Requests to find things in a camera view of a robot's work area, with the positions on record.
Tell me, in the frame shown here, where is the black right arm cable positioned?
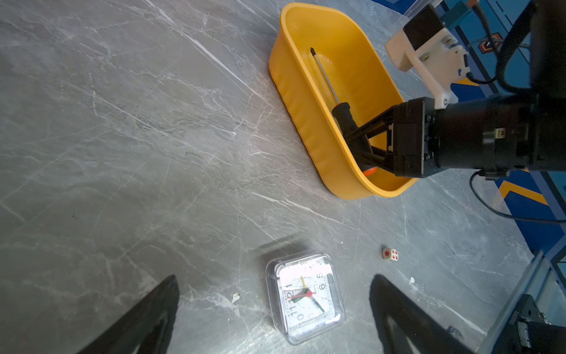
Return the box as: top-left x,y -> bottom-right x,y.
469,170 -> 566,225

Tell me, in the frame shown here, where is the aluminium front frame rail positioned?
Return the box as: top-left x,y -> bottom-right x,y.
477,249 -> 565,353

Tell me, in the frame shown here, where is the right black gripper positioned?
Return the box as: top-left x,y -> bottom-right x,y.
343,97 -> 442,178

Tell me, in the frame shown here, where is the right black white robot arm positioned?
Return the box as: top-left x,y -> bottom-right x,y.
333,1 -> 565,179

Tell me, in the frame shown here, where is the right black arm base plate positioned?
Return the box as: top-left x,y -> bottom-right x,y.
492,294 -> 565,354

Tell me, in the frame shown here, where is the yellow plastic bin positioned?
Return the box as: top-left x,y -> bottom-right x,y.
269,2 -> 416,200

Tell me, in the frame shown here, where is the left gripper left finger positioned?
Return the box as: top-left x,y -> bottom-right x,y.
80,274 -> 180,353

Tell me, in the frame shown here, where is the small white alarm clock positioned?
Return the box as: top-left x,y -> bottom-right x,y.
265,250 -> 345,345

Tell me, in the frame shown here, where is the black orange handled screwdriver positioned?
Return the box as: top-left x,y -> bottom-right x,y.
310,47 -> 377,177

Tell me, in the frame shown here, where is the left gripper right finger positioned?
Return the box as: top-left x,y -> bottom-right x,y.
369,274 -> 472,353

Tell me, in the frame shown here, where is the small white red die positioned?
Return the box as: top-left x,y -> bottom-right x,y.
382,247 -> 399,261

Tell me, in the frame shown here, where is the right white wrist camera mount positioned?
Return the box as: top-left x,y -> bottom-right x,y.
386,4 -> 470,110

